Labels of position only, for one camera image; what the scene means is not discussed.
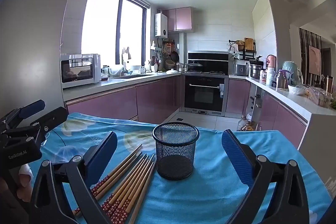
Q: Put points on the wooden cutting board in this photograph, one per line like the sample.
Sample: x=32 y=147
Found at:
x=249 y=43

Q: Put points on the white microwave oven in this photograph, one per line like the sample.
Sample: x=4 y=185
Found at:
x=78 y=71

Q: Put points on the white wall water heater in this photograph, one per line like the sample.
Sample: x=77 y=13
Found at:
x=161 y=26

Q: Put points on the kitchen window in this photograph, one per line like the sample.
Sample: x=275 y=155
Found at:
x=105 y=29

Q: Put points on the pink wall cabinet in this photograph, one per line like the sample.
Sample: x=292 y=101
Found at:
x=179 y=19

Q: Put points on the grey refrigerator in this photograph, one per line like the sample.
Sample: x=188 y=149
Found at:
x=34 y=43

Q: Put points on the clear plastic bottle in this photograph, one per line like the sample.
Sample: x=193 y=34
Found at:
x=242 y=124

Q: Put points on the clear plastic food container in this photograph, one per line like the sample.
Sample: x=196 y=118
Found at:
x=319 y=98

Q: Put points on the pink base cabinets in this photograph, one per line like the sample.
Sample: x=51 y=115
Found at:
x=118 y=100
x=283 y=113

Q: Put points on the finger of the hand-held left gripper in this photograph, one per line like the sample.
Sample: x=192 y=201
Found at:
x=53 y=119
x=31 y=108

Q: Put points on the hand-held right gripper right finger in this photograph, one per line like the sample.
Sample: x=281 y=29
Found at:
x=236 y=158

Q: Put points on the group of wooden chopsticks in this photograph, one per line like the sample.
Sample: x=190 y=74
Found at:
x=131 y=176

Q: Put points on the wok with lid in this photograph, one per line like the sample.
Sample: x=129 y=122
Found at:
x=195 y=66

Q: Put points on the blue floral tablecloth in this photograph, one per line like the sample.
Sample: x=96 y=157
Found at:
x=210 y=200

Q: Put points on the framed wall picture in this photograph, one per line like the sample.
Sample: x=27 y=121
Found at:
x=314 y=60

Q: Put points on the silver rice cooker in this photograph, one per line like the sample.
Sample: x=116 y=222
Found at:
x=240 y=68

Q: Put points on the black range hood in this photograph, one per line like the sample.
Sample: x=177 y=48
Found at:
x=208 y=61

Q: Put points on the green appliance under plastic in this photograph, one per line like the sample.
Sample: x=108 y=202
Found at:
x=292 y=71

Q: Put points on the person's left hand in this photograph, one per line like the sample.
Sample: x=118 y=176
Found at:
x=25 y=178

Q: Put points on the white bowl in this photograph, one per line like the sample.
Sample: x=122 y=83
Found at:
x=294 y=89

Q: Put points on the brown tumbler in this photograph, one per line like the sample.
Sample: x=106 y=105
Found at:
x=328 y=83

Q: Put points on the black wall rack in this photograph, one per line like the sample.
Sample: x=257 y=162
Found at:
x=242 y=52

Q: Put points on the black built-in oven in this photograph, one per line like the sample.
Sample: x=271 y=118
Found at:
x=204 y=95

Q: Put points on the pink kettle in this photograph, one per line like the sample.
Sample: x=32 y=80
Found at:
x=271 y=64

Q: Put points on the steel steamer pot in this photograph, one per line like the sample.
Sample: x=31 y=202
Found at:
x=256 y=71

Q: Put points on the purple thermos bottle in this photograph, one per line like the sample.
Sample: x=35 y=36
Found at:
x=282 y=80

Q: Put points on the hanging frying pan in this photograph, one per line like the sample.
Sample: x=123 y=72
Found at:
x=174 y=56

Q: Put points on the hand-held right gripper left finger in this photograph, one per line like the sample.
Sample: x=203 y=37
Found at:
x=103 y=158

